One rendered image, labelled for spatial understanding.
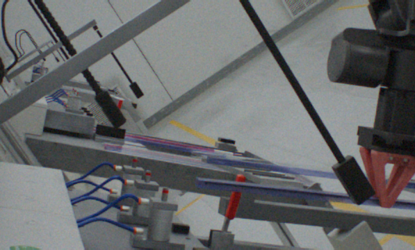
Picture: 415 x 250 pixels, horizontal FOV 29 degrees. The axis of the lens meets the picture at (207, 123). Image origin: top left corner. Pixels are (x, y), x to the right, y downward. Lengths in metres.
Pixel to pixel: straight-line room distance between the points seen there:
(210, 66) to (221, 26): 0.44
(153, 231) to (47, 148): 1.08
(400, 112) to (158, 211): 0.40
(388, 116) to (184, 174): 0.90
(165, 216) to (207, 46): 7.92
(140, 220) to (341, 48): 0.34
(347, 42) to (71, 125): 1.24
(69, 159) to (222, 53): 6.93
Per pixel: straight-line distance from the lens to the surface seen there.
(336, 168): 0.77
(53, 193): 0.87
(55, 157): 1.83
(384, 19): 1.09
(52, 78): 0.71
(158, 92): 8.58
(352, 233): 1.44
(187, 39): 8.62
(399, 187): 1.07
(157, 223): 0.76
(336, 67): 1.03
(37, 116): 2.01
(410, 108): 1.05
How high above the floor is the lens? 1.38
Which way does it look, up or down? 11 degrees down
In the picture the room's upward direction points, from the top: 33 degrees counter-clockwise
